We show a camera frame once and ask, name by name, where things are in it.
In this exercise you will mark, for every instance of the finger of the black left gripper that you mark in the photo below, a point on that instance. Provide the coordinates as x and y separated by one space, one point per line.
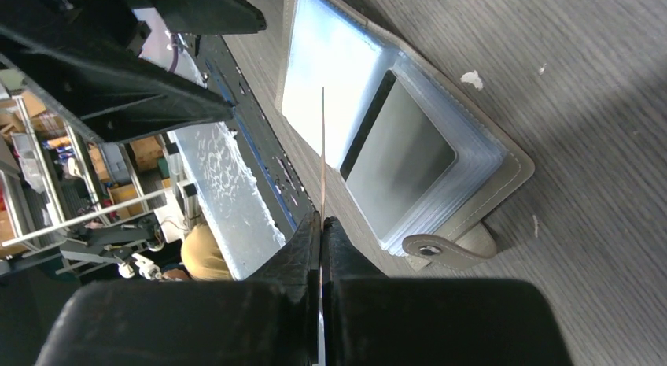
206 17
102 89

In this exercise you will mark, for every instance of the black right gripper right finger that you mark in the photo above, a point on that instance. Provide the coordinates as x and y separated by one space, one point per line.
372 319

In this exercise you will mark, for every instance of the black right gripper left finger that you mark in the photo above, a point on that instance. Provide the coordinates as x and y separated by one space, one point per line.
269 318

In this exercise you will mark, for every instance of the grey card holder wallet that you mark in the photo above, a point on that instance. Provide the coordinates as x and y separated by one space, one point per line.
330 44

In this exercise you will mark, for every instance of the gold card black stripe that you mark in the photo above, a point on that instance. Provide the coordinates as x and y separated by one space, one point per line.
323 159

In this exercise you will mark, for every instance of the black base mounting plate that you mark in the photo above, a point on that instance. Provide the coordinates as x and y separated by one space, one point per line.
277 179

